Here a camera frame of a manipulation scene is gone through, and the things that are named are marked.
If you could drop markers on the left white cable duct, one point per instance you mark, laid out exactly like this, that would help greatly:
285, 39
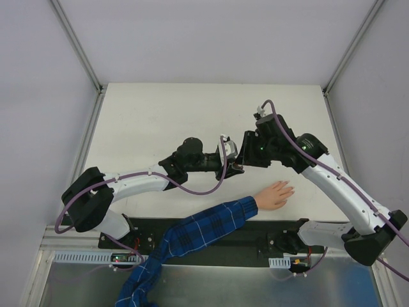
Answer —
89, 257

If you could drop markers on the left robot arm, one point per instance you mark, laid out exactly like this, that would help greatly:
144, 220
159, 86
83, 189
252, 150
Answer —
89, 198

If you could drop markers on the mannequin hand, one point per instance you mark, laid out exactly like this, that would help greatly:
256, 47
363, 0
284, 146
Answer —
274, 196

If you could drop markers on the white cable duct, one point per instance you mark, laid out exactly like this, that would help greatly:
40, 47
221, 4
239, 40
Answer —
280, 263
89, 257

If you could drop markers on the left aluminium frame post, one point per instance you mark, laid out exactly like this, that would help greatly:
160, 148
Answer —
76, 45

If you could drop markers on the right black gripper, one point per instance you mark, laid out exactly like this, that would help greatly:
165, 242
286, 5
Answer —
248, 149

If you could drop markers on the right aluminium frame post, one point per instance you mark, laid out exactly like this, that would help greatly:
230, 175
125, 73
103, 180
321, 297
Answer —
359, 35

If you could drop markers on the blue plaid sleeve forearm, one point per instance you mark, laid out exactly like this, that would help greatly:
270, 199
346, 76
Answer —
179, 243

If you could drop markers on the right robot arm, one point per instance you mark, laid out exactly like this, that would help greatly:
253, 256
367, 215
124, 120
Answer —
371, 227

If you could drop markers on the right white cable duct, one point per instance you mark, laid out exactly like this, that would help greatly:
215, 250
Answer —
280, 263

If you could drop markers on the aluminium frame post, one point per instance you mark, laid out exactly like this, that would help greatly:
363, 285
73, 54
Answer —
359, 35
76, 45

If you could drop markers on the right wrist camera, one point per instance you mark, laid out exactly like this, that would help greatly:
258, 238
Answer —
260, 112

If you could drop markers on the pink nail polish bottle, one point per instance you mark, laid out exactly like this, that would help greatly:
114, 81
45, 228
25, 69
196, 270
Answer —
237, 166

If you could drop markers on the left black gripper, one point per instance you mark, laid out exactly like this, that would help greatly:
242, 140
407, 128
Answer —
222, 163

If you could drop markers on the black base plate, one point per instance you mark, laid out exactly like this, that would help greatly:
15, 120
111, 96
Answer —
252, 245

